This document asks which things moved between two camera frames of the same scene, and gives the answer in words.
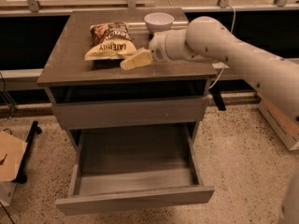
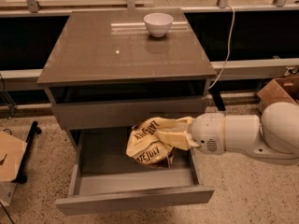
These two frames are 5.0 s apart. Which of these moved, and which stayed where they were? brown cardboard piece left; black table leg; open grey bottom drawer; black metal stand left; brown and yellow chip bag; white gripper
Moved: white gripper; brown and yellow chip bag
Stayed: open grey bottom drawer; black table leg; black metal stand left; brown cardboard piece left
